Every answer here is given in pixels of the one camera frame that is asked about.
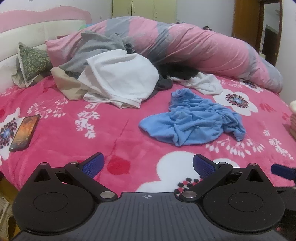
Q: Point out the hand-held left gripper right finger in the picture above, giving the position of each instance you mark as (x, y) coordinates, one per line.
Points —
(203, 165)

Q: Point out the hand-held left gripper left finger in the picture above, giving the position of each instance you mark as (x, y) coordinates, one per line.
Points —
(93, 165)

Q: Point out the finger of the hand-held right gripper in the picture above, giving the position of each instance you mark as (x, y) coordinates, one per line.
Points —
(281, 170)

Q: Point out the blue t-shirt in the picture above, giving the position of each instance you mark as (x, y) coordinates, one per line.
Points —
(196, 118)

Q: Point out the pink floral blanket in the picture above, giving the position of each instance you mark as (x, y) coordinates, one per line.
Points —
(69, 139)

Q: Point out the folded pink checked garment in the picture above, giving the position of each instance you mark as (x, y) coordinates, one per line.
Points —
(293, 126)

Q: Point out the smartphone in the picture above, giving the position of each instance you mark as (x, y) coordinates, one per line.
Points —
(23, 133)

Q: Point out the small white garment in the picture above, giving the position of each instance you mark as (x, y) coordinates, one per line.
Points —
(205, 83)

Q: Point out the beige garment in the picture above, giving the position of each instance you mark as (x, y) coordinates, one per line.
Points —
(64, 84)

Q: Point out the dark grey garment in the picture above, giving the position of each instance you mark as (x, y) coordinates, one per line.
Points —
(163, 84)

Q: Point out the large white shirt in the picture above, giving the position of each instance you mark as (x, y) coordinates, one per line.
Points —
(122, 74)

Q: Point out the black garment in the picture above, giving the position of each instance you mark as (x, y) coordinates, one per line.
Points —
(180, 71)

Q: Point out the pink and grey duvet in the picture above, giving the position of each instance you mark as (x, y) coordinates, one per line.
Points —
(196, 51)

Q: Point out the green patterned pillow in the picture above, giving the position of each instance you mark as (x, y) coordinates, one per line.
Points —
(32, 61)

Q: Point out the plaid garment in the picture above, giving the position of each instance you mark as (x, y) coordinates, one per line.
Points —
(129, 47)

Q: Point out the pink and white headboard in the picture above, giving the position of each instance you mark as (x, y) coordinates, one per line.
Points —
(46, 27)

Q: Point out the pale yellow wardrobe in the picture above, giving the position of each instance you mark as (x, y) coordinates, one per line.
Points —
(143, 10)

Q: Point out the wooden door frame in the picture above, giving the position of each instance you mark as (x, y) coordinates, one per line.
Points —
(245, 20)

